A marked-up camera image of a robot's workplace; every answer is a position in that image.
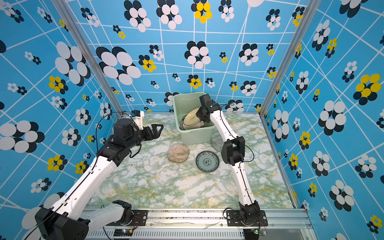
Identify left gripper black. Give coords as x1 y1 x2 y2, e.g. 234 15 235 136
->
125 123 163 150

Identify beige ceramic plate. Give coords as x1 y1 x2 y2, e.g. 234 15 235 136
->
184 108 205 131

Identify white plate red green rim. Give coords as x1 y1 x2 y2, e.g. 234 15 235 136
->
179 118 185 131

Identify blue floral ceramic plate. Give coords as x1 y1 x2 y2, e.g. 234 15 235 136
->
196 151 220 173

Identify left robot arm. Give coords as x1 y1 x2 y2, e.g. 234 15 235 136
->
35 117 164 240

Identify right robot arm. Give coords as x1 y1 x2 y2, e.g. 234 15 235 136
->
197 94 261 226

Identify light green plastic bin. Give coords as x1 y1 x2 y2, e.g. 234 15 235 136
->
173 92 216 145

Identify clear glass plate near bin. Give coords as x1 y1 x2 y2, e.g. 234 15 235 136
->
211 135 224 152

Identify pink glass plate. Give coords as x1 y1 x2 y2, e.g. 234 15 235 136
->
167 144 190 163

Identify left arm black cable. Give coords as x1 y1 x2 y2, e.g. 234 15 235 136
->
95 111 133 154

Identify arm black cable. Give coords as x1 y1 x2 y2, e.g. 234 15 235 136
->
95 111 133 154
239 143 255 163

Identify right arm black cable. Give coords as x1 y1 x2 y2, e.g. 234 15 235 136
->
239 143 255 163

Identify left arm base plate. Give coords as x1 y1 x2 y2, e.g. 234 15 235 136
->
114 210 149 227

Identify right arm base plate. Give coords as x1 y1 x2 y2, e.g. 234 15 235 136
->
223 209 269 228

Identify aluminium front rail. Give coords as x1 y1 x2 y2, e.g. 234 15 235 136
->
82 208 317 240

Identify right aluminium corner post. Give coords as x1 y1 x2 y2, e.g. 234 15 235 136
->
260 0 321 118

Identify aluminium corner post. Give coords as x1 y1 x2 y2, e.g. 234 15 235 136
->
260 0 321 118
52 1 123 112

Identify left aluminium corner post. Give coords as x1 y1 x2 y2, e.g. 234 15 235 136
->
52 1 123 112

